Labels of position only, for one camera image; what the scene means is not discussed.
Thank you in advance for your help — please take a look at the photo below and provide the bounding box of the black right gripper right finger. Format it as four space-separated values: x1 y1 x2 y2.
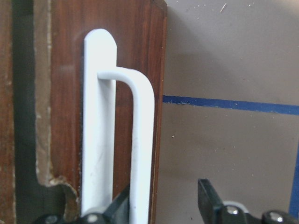
198 179 224 224

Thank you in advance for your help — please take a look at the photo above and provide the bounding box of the white drawer handle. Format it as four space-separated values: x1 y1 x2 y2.
81 29 155 224

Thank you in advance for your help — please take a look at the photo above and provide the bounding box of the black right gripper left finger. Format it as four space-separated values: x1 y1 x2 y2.
102 185 130 224

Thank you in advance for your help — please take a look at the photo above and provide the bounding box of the dark wooden drawer cabinet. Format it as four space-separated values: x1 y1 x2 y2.
0 0 35 224

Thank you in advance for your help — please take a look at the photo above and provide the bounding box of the light wooden drawer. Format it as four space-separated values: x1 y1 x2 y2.
33 0 167 224

